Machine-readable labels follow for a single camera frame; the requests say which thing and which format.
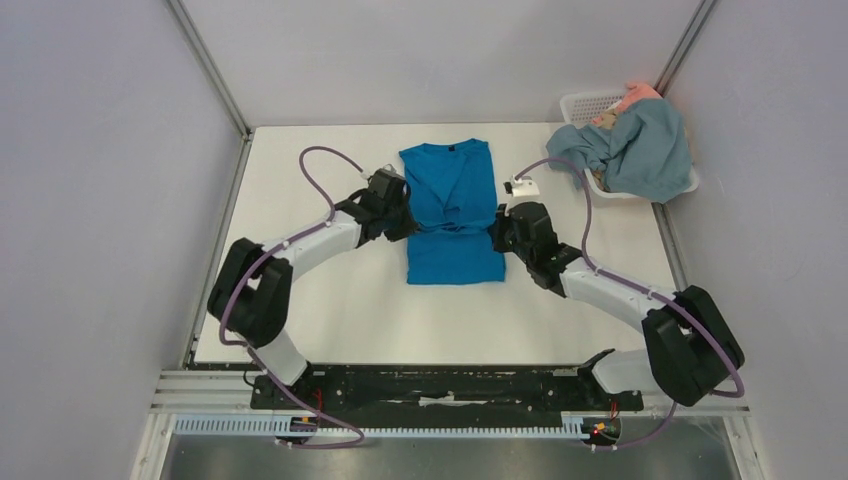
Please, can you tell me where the bright blue t shirt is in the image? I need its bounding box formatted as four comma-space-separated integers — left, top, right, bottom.
399, 138, 506, 286

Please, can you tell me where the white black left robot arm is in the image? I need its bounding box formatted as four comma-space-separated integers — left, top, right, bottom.
207, 168, 417, 408

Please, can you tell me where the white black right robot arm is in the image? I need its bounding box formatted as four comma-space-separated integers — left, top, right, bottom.
489, 202, 745, 408

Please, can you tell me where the tan t shirt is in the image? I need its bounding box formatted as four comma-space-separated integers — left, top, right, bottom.
591, 107, 619, 192

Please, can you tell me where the white plastic laundry basket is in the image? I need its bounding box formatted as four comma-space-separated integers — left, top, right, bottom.
560, 90, 699, 205

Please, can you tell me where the grey-blue t shirt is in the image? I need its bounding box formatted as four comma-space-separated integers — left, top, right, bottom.
546, 98, 693, 203

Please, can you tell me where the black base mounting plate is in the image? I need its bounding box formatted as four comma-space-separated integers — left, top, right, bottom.
237, 363, 644, 432

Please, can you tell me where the pink t shirt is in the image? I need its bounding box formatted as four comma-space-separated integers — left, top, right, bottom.
611, 82, 662, 117

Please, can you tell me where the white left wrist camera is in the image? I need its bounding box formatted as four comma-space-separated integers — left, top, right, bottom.
380, 165, 402, 178

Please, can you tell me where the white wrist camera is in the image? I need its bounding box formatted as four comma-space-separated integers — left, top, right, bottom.
380, 165, 402, 178
504, 176, 540, 201

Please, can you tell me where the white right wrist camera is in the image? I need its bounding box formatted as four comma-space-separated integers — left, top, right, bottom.
504, 176, 540, 201

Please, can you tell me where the aluminium corner frame post left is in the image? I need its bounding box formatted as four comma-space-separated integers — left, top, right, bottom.
164, 0, 253, 141

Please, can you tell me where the aluminium corner frame post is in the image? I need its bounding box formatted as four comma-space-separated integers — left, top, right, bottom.
164, 0, 253, 141
654, 0, 719, 96

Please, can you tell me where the white slotted cable duct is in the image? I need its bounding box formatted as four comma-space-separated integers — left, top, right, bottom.
173, 413, 590, 441

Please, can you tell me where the aluminium front frame rail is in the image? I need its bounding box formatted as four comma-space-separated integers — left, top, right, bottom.
150, 370, 751, 418

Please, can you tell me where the aluminium corner frame post right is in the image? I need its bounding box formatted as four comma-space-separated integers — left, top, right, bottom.
654, 0, 719, 96

